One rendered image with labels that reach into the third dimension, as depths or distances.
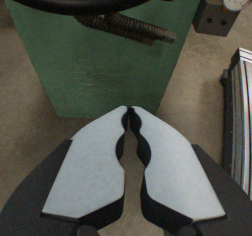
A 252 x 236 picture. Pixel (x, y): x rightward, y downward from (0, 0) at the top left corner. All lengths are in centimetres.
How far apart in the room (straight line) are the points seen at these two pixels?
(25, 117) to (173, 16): 78
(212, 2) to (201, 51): 87
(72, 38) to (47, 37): 7
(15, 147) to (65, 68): 48
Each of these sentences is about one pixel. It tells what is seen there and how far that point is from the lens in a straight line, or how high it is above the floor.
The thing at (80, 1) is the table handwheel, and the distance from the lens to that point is 25.
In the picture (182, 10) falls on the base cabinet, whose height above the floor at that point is 57.
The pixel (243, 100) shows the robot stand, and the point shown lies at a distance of 87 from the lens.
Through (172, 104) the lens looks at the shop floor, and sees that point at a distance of 99.
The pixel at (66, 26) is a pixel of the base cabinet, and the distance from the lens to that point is 52.
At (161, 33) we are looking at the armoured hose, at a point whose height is 58.
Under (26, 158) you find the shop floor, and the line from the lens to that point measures 92.
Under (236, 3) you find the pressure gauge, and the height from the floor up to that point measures 65.
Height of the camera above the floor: 82
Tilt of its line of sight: 61 degrees down
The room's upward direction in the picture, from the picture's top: 7 degrees clockwise
